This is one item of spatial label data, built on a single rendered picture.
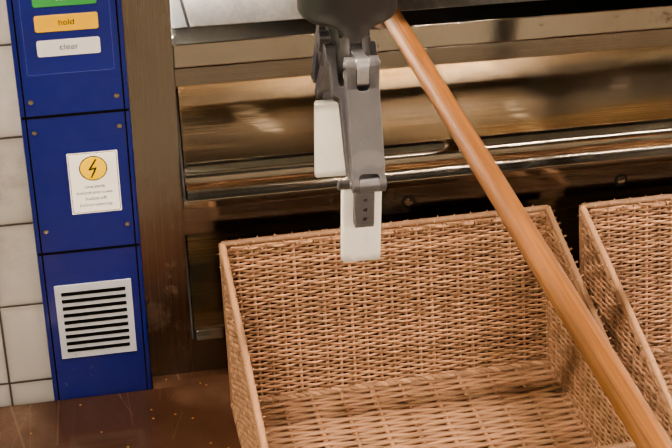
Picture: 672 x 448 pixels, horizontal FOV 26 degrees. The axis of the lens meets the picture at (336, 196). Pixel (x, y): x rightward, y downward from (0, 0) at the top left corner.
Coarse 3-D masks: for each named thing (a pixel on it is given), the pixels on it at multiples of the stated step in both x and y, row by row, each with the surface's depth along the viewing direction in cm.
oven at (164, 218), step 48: (144, 0) 210; (144, 48) 214; (432, 48) 223; (480, 48) 225; (528, 48) 226; (576, 48) 228; (624, 48) 230; (144, 96) 218; (144, 144) 222; (144, 192) 226; (336, 192) 232; (384, 192) 234; (432, 192) 236; (480, 192) 238; (528, 192) 240; (576, 192) 242; (144, 240) 230; (144, 288) 235; (288, 336) 245; (336, 336) 247; (480, 336) 253
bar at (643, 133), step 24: (648, 120) 195; (408, 144) 189; (432, 144) 189; (504, 144) 190; (528, 144) 191; (552, 144) 191; (576, 144) 192; (600, 144) 193; (624, 144) 194; (192, 168) 183; (216, 168) 184; (240, 168) 184; (264, 168) 185; (288, 168) 185; (312, 168) 186
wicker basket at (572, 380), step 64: (256, 256) 231; (320, 256) 232; (384, 256) 235; (448, 256) 237; (512, 256) 240; (256, 320) 233; (320, 320) 235; (384, 320) 238; (448, 320) 240; (512, 320) 242; (256, 384) 209; (320, 384) 238; (384, 384) 240; (448, 384) 241; (512, 384) 240; (576, 384) 233
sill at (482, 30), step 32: (544, 0) 229; (576, 0) 229; (608, 0) 229; (640, 0) 229; (192, 32) 218; (224, 32) 218; (256, 32) 218; (288, 32) 218; (384, 32) 220; (416, 32) 221; (448, 32) 222; (480, 32) 223; (512, 32) 224; (544, 32) 226; (576, 32) 227; (608, 32) 228; (192, 64) 217
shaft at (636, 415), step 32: (416, 64) 203; (448, 96) 193; (448, 128) 189; (480, 160) 179; (512, 192) 172; (512, 224) 167; (544, 256) 160; (544, 288) 157; (576, 320) 150; (608, 352) 144; (608, 384) 141; (640, 416) 136
